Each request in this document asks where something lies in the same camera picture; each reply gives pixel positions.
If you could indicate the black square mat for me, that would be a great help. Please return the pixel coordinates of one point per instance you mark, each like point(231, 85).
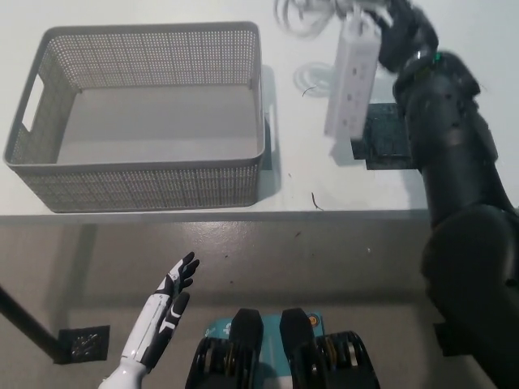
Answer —
point(385, 138)

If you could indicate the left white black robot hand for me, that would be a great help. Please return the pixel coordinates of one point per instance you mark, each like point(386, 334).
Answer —
point(162, 320)

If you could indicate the grey perforated plastic basket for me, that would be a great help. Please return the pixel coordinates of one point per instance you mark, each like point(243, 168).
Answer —
point(158, 117)

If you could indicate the black table leg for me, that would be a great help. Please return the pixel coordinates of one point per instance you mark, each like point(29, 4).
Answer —
point(24, 320)

